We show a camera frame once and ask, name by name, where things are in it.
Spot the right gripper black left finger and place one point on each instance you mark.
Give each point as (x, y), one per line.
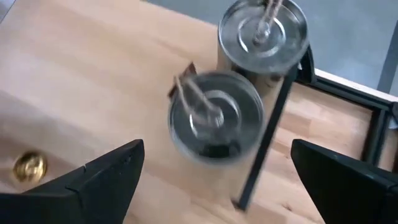
(93, 193)

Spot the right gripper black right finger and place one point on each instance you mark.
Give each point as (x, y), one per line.
(348, 193)

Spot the large brass candlestick holder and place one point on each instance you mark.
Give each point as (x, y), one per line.
(29, 166)

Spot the metal can with paper label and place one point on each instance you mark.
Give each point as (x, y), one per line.
(242, 130)

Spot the dark ribbed metal can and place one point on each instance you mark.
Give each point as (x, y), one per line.
(280, 46)

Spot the wooden shelf with black legs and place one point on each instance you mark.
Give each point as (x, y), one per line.
(267, 137)

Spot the black table edge frame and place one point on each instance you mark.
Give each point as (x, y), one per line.
(351, 93)

